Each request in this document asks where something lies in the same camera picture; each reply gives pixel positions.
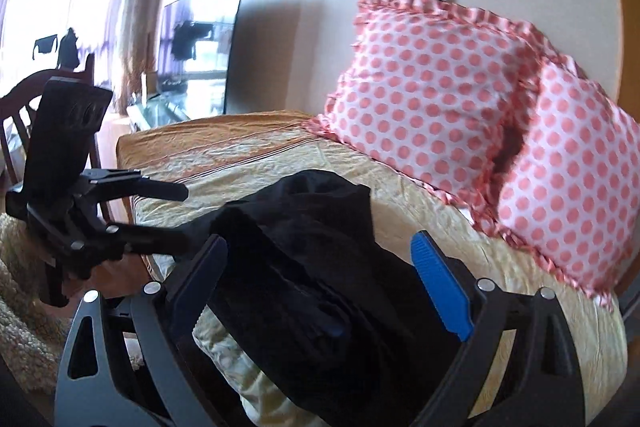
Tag beige fluffy blanket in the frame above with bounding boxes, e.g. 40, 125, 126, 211
0, 211, 72, 389

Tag black pants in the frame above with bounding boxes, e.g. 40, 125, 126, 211
192, 169, 467, 427

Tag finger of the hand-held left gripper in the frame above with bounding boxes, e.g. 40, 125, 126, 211
105, 223, 199, 258
75, 169, 190, 203

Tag pink polka dot pillow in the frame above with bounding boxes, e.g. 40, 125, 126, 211
307, 0, 567, 208
475, 57, 640, 304

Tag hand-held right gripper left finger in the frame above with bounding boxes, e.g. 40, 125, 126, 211
54, 235, 229, 427

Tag beige curtain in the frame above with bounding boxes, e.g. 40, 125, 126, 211
117, 0, 177, 108

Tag bed with yellow sheet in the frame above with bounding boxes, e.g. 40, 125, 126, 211
116, 109, 629, 427

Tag dark wooden chair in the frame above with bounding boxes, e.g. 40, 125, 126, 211
0, 54, 97, 188

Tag hanging dark clothes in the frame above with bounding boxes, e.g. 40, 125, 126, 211
32, 27, 82, 71

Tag flat screen television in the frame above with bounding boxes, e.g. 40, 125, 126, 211
157, 0, 248, 118

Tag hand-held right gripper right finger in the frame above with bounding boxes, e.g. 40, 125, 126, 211
410, 231, 591, 427

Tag glass television stand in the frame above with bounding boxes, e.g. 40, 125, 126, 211
127, 91, 227, 131

